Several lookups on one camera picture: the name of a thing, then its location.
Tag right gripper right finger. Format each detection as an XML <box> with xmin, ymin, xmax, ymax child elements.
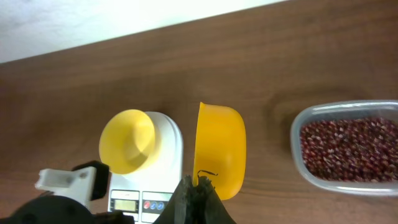
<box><xmin>194</xmin><ymin>176</ymin><xmax>236</xmax><ymax>224</ymax></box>

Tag yellow plastic bowl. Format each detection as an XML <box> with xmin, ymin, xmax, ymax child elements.
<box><xmin>99</xmin><ymin>110</ymin><xmax>159</xmax><ymax>175</ymax></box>

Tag white digital kitchen scale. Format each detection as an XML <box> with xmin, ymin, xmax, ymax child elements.
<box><xmin>108</xmin><ymin>111</ymin><xmax>183</xmax><ymax>223</ymax></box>

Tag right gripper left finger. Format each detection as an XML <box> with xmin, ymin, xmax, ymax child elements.
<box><xmin>154</xmin><ymin>175</ymin><xmax>194</xmax><ymax>224</ymax></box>

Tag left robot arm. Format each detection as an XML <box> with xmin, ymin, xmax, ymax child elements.
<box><xmin>1</xmin><ymin>195</ymin><xmax>135</xmax><ymax>224</ymax></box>

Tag clear plastic bean container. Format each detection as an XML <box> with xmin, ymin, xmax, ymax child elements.
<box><xmin>290</xmin><ymin>100</ymin><xmax>397</xmax><ymax>197</ymax></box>

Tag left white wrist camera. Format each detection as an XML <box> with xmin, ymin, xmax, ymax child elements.
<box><xmin>35</xmin><ymin>161</ymin><xmax>110</xmax><ymax>208</ymax></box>

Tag red adzuki beans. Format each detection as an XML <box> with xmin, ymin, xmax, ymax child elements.
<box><xmin>300</xmin><ymin>117</ymin><xmax>397</xmax><ymax>182</ymax></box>

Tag yellow measuring scoop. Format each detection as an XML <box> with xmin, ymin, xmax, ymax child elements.
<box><xmin>193</xmin><ymin>103</ymin><xmax>247</xmax><ymax>200</ymax></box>

